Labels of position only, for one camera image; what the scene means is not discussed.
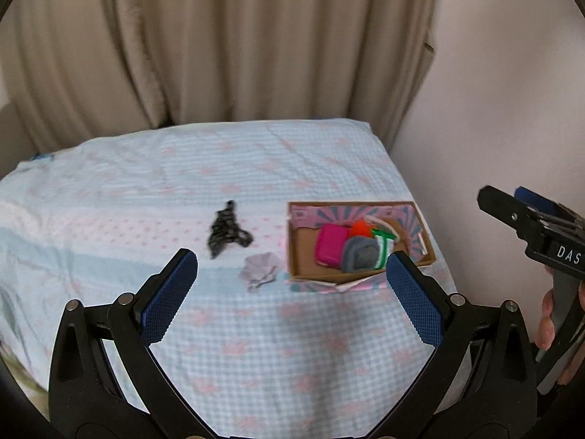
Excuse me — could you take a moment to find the grey sock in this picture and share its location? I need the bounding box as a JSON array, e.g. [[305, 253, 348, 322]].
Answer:
[[340, 237, 379, 274]]

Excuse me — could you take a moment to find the magenta soft pouch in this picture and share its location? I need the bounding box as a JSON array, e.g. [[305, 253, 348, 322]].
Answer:
[[314, 224, 349, 269]]

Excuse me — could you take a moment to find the person's right hand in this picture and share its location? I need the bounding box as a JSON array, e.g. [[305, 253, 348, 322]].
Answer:
[[533, 277, 585, 386]]

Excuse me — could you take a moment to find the orange pompom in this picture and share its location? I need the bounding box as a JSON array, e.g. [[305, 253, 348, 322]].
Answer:
[[348, 219, 374, 238]]

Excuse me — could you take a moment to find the black patterned cloth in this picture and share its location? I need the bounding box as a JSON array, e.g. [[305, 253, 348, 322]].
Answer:
[[207, 200, 254, 259]]

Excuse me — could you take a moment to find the blue checked bed sheet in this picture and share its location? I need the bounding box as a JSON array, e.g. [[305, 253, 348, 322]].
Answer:
[[1, 119, 430, 438]]

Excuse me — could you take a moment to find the light grey crumpled cloth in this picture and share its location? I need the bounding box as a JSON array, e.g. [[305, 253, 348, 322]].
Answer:
[[239, 252, 284, 292]]

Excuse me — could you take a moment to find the cardboard box with pink pattern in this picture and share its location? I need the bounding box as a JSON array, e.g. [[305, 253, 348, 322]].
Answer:
[[287, 201, 436, 291]]

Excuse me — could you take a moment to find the beige curtain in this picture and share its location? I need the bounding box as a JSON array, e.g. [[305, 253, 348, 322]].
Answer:
[[1, 0, 436, 152]]

